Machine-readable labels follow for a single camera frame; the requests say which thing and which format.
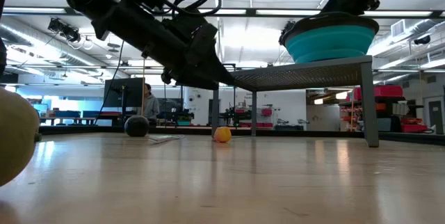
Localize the blue collapsible bowl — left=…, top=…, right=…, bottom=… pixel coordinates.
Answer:
left=278, top=10, right=380, bottom=65

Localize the black table frame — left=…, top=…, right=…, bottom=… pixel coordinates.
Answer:
left=37, top=125, right=445, bottom=146

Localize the black hanging cable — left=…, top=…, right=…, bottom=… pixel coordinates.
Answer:
left=94, top=39, right=125, bottom=125

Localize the green brown kiwi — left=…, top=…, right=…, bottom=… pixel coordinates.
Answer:
left=0, top=87, right=42, bottom=188

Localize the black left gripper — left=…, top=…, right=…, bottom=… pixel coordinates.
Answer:
left=90, top=4, right=238, bottom=92

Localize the teal patterned knife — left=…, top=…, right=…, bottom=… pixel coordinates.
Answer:
left=148, top=134, right=186, bottom=145

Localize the small orange peach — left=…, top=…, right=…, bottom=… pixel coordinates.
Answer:
left=212, top=126, right=233, bottom=144

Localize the black overhead beam with lights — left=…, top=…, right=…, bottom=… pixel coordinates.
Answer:
left=0, top=6, right=445, bottom=19

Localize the dark avocado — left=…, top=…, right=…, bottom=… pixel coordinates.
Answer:
left=123, top=114, right=151, bottom=138

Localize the black ceiling camera cluster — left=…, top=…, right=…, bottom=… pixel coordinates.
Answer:
left=47, top=17, right=82, bottom=44

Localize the background storage rack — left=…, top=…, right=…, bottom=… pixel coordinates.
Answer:
left=339, top=84, right=435, bottom=134

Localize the red storage bin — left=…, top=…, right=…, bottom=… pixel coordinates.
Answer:
left=353, top=84, right=404, bottom=102

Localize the white round column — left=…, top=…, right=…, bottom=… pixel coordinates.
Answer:
left=183, top=86, right=212, bottom=127

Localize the black monitor on stand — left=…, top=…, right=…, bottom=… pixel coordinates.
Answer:
left=103, top=77, right=145, bottom=109

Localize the person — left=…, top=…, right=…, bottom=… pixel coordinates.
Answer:
left=143, top=82, right=161, bottom=120

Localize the grey perforated metal stand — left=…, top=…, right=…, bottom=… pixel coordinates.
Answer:
left=210, top=54, right=380, bottom=148

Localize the black ceiling device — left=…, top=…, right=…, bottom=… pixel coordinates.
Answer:
left=412, top=34, right=432, bottom=46

